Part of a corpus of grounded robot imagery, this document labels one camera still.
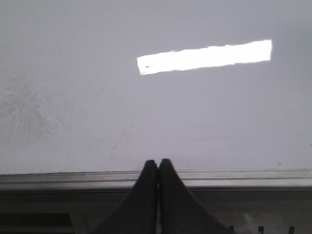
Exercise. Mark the white whiteboard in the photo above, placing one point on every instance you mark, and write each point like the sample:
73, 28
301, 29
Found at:
72, 98

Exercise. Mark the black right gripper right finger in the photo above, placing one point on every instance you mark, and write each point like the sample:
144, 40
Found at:
180, 213

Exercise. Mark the grey aluminium whiteboard frame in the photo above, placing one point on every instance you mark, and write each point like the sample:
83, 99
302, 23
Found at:
252, 179

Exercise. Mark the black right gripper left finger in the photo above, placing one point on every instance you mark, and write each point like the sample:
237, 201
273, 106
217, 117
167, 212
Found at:
138, 212

